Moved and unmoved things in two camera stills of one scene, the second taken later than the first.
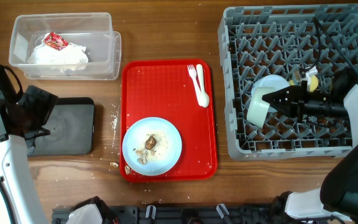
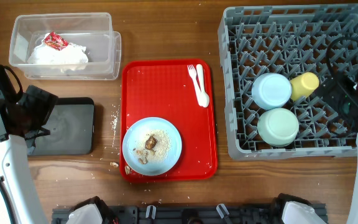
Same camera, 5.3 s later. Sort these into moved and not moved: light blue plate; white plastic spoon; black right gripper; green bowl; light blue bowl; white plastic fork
Moved: black right gripper; green bowl
Not moved: light blue plate; white plastic fork; white plastic spoon; light blue bowl
